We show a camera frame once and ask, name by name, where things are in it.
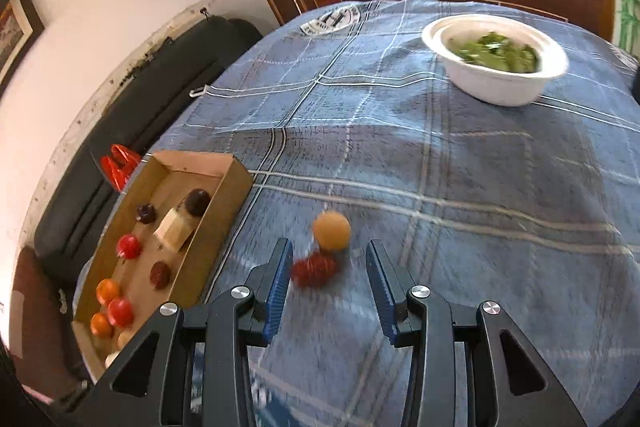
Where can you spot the black sofa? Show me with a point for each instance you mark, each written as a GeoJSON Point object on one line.
{"type": "Point", "coordinates": [165, 92]}

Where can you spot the green bamboo print curtain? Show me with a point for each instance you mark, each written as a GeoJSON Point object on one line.
{"type": "Point", "coordinates": [627, 12]}

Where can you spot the dark red fruit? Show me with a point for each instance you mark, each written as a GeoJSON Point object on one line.
{"type": "Point", "coordinates": [146, 213]}

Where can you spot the red bumpy lychee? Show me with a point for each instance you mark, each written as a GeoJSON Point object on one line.
{"type": "Point", "coordinates": [314, 269]}

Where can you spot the red plastic bag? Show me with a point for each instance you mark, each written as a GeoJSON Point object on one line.
{"type": "Point", "coordinates": [120, 167]}

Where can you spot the dark brown fruit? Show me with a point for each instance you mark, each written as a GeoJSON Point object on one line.
{"type": "Point", "coordinates": [196, 202]}
{"type": "Point", "coordinates": [160, 274]}

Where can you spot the framed picture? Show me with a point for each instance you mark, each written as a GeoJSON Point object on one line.
{"type": "Point", "coordinates": [12, 34]}

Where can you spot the orange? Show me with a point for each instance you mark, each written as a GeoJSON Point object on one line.
{"type": "Point", "coordinates": [108, 291]}
{"type": "Point", "coordinates": [101, 324]}

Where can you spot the red tomato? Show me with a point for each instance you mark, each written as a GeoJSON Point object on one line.
{"type": "Point", "coordinates": [120, 312]}
{"type": "Point", "coordinates": [128, 247]}

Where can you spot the white bowl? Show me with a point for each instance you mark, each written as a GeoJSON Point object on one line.
{"type": "Point", "coordinates": [495, 82]}

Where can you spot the green leafy vegetables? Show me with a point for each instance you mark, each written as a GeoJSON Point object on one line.
{"type": "Point", "coordinates": [495, 52]}

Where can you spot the cardboard box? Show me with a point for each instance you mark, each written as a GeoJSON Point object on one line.
{"type": "Point", "coordinates": [200, 257]}

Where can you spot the blue plaid blanket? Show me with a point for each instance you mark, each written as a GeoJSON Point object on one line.
{"type": "Point", "coordinates": [450, 187]}

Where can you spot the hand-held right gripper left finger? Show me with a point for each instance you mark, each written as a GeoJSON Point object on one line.
{"type": "Point", "coordinates": [277, 292]}

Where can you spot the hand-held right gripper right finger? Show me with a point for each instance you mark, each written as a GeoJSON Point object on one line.
{"type": "Point", "coordinates": [384, 297]}

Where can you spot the pale round fruit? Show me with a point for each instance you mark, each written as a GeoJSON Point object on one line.
{"type": "Point", "coordinates": [111, 359]}

